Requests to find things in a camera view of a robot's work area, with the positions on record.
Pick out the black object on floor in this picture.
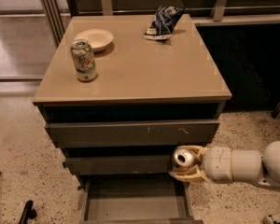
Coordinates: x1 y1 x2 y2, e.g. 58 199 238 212
19 200 37 224

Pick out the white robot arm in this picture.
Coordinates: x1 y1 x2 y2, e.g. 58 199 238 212
169 141 280 189

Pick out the middle grey drawer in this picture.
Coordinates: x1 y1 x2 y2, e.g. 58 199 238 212
64 155 186 175

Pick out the blue chip bag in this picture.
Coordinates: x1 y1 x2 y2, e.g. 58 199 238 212
144 6 184 41

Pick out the green white soda can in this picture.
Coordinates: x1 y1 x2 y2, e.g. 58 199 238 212
71 39 98 82

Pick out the dark device on floor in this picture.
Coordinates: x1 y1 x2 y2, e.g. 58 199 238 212
271 102 280 119

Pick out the grey drawer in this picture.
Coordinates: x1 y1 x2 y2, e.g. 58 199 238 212
79 174 204 224
45 119 219 148
64 155 186 175

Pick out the grey drawer cabinet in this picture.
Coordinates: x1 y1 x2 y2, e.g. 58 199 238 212
33 13 233 224

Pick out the metal rail shelf frame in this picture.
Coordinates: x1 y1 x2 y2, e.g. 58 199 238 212
41 0 280 41

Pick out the top grey drawer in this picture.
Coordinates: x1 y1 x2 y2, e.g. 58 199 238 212
45 119 219 148

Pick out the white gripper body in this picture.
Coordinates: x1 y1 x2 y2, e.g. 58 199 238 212
202 147 233 183

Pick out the white object bottom right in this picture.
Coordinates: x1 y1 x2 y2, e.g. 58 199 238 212
263 214 280 224

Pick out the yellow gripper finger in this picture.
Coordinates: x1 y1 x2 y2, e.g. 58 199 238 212
169 165 210 183
181 146 208 161

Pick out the bottom grey drawer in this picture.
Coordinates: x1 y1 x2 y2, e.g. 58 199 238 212
79 174 204 224

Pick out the white bowl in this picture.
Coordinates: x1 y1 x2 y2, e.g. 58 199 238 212
75 29 114 53

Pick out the orange soda can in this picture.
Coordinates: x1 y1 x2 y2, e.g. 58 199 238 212
172 147 197 171

